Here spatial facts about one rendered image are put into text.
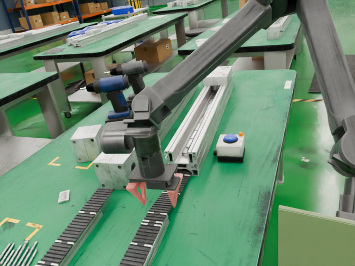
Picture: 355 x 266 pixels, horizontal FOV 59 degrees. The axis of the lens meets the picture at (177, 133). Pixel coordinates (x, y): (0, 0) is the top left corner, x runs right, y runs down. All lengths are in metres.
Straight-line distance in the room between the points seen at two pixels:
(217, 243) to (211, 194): 0.17
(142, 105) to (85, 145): 0.50
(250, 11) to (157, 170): 0.40
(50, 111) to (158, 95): 2.13
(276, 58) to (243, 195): 1.81
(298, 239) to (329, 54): 0.36
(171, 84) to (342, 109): 0.34
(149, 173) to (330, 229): 0.37
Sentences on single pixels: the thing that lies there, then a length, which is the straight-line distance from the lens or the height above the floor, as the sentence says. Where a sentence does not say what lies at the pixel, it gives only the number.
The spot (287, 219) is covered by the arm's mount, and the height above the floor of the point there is 0.96.
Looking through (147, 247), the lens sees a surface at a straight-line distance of 0.72.
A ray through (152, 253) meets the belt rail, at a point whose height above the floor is 0.79.
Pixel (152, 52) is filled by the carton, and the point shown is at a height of 0.38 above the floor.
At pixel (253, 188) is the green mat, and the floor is 0.78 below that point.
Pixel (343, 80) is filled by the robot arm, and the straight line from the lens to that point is 0.68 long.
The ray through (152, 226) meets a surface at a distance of 0.76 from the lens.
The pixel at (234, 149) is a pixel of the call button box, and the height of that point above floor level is 0.83.
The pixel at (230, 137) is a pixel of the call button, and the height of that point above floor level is 0.85.
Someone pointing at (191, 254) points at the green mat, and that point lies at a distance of 0.73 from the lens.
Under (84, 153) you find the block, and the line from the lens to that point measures 1.14.
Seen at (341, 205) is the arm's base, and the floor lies 0.93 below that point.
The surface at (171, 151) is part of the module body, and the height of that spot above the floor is 0.86.
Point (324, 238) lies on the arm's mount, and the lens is 0.55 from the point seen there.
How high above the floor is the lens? 1.32
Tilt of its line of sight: 26 degrees down
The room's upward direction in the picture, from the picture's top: 9 degrees counter-clockwise
